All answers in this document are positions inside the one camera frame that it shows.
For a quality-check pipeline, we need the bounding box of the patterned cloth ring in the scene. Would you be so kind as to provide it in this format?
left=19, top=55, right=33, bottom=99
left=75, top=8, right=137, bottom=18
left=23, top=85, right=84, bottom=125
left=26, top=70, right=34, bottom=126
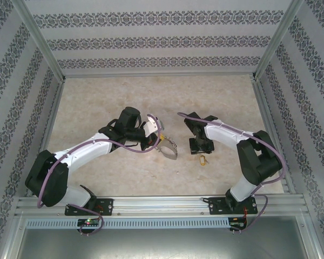
left=156, top=136, right=179, bottom=161

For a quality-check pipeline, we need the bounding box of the small controller circuit board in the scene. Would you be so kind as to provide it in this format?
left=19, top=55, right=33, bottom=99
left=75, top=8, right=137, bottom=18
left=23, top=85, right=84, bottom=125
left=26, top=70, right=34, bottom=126
left=77, top=217, right=101, bottom=228
left=228, top=215, right=248, bottom=231

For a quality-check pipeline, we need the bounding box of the grey sheet metal panel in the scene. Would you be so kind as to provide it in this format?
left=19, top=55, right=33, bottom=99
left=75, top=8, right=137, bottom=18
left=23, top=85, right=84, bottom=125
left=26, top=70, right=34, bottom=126
left=16, top=228, right=316, bottom=259

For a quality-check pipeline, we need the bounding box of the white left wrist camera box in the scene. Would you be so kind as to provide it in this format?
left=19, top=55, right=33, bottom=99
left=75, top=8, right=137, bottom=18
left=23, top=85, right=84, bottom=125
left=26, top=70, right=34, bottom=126
left=143, top=114, right=166, bottom=135

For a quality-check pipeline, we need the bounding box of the purple cable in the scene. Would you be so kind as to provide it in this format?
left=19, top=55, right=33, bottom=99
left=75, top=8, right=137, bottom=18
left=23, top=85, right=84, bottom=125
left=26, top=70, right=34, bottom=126
left=36, top=114, right=163, bottom=237
left=177, top=112, right=286, bottom=235

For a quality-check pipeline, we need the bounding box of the long aluminium base rail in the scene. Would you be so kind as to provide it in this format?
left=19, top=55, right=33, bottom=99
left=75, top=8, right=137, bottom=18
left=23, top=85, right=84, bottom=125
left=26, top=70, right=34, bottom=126
left=16, top=196, right=307, bottom=216

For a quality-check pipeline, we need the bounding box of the aluminium frame rail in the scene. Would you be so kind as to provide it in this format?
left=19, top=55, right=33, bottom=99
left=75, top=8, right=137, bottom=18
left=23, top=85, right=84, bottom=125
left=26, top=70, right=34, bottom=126
left=26, top=78, right=67, bottom=197
left=62, top=71, right=257, bottom=79
left=251, top=75, right=296, bottom=194

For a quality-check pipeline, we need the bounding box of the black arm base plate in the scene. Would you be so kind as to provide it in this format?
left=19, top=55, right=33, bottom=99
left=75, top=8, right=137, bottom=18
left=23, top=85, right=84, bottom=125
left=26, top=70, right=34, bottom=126
left=208, top=196, right=260, bottom=216
left=64, top=198, right=114, bottom=216

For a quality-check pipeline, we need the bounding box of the slotted grey cable duct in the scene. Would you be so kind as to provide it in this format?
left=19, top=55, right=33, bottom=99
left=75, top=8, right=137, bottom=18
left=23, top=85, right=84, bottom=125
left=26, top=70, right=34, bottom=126
left=25, top=217, right=231, bottom=229

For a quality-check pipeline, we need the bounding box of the aluminium frame post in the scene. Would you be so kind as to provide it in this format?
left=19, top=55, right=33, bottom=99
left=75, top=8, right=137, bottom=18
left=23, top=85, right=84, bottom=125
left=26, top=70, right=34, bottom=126
left=12, top=0, right=66, bottom=81
left=253, top=0, right=305, bottom=81

